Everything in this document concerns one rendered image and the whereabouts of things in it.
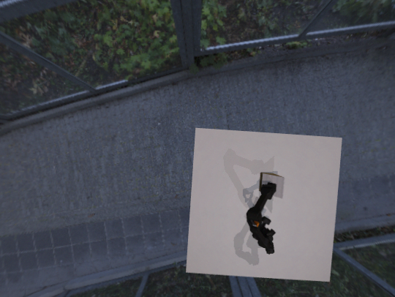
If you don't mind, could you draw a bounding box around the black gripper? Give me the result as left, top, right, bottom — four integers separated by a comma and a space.
252, 217, 271, 239

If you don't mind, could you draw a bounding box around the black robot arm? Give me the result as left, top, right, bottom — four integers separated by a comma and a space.
247, 182, 277, 255

